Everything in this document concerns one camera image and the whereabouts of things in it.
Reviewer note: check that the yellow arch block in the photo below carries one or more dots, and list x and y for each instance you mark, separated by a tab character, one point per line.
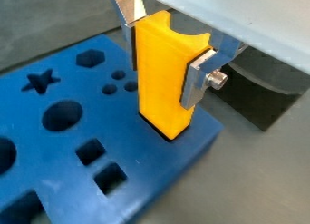
164	53

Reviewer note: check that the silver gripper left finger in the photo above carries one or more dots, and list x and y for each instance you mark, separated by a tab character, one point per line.
130	11

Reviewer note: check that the black curved holder stand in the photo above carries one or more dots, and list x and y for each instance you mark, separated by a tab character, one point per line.
263	88

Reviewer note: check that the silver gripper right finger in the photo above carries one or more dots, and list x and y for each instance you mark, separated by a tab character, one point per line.
204	69

